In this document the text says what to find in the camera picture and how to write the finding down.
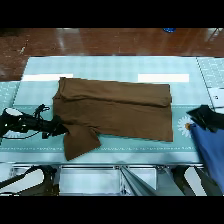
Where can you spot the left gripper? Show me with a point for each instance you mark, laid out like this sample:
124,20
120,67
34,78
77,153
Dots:
59,126

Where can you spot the brown T-shirt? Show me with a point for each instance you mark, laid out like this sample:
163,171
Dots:
116,111

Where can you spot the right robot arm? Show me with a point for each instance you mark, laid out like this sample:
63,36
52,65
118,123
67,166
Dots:
196,181

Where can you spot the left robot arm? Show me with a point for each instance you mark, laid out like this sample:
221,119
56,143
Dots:
13,121

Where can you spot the black garment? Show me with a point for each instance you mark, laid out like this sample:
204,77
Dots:
208,117

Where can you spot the blue garment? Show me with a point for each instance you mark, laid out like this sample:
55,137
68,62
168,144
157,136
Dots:
210,146

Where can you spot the silver frame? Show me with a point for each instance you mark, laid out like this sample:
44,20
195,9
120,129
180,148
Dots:
110,180

